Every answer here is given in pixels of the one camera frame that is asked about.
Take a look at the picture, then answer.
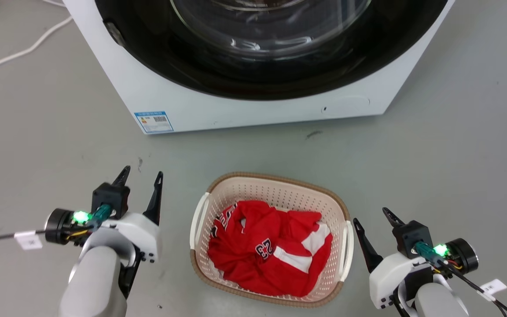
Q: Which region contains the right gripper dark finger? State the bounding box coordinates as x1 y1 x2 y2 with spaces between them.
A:
353 217 383 274
382 207 406 229

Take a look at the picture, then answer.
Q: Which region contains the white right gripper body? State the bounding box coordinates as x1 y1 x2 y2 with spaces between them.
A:
369 238 479 310

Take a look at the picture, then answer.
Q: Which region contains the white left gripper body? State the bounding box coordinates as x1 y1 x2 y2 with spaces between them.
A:
44 208 162 264

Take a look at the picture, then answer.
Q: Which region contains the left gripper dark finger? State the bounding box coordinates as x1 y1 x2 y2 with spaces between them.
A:
143 171 164 226
112 166 131 186

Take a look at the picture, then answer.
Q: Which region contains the beige perforated laundry basket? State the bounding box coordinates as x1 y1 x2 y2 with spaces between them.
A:
189 172 354 308

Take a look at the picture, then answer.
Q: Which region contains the blue white energy label sticker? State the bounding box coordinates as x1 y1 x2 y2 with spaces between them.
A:
134 111 174 134

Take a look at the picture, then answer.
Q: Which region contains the red white basketball jersey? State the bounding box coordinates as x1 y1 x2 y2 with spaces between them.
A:
207 200 334 297

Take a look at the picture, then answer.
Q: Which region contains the white washing machine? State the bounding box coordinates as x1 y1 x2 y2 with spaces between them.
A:
62 0 456 135

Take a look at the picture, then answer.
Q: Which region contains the black round glass door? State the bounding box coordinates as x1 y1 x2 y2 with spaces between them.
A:
94 0 449 101

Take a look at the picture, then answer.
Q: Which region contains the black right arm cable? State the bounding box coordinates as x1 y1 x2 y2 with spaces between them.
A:
414 241 507 317

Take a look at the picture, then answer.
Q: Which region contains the white right cable tag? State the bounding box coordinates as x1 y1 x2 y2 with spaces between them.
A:
478 278 507 302

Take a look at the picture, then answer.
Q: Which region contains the white cable tag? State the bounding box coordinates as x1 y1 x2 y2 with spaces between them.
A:
478 278 507 302
14 231 43 251

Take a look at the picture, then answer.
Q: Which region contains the white left cable tag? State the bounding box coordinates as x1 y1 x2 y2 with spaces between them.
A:
14 231 43 251

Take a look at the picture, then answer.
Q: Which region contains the thick white floor cable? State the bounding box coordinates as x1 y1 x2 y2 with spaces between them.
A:
0 15 74 84

